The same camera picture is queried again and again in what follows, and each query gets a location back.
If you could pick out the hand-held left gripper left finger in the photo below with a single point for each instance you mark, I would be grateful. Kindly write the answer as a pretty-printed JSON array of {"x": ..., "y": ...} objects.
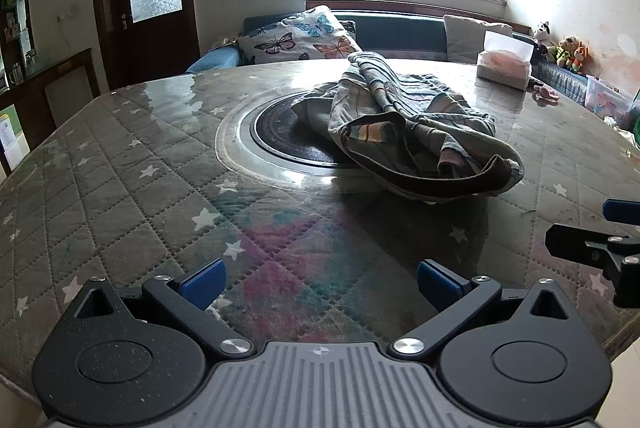
[{"x": 202, "y": 283}]

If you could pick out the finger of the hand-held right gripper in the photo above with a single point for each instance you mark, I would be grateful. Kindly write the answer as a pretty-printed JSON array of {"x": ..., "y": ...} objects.
[
  {"x": 620, "y": 210},
  {"x": 570, "y": 242}
]

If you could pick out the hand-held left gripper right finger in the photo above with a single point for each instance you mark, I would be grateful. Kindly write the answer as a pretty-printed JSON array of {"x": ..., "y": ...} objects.
[{"x": 440, "y": 284}]

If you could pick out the pastel striped towel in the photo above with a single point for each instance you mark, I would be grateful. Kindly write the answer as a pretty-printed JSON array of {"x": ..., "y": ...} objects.
[{"x": 400, "y": 128}]

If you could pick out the clear plastic storage box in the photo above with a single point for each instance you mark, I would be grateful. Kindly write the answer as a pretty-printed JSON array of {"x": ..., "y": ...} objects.
[{"x": 607, "y": 98}]

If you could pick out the pink toy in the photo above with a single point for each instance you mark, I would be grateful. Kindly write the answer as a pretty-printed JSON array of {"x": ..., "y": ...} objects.
[{"x": 545, "y": 94}]

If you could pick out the orange plush toy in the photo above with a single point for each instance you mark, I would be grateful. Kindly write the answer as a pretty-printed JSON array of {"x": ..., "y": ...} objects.
[{"x": 580, "y": 58}]

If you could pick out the round black induction cooktop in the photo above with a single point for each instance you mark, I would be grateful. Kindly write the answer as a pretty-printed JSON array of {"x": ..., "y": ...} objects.
[{"x": 280, "y": 133}]

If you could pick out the tissue box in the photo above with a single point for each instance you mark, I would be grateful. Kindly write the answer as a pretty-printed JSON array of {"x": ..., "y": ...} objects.
[{"x": 502, "y": 65}]

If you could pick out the black and white plush dog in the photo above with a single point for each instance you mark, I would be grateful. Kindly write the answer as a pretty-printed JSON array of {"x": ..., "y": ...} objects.
[{"x": 542, "y": 35}]

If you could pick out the grey pillow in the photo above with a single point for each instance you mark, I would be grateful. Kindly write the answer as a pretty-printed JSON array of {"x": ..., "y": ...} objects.
[{"x": 465, "y": 38}]

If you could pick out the dark wooden cabinet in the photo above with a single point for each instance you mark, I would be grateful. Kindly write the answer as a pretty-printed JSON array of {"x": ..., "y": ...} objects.
[{"x": 35, "y": 103}]

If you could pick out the blue sofa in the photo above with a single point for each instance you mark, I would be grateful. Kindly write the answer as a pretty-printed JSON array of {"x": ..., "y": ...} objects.
[{"x": 400, "y": 33}]

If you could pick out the butterfly print pillow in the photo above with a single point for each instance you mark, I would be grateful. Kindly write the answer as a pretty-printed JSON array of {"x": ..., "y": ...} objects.
[{"x": 300, "y": 38}]

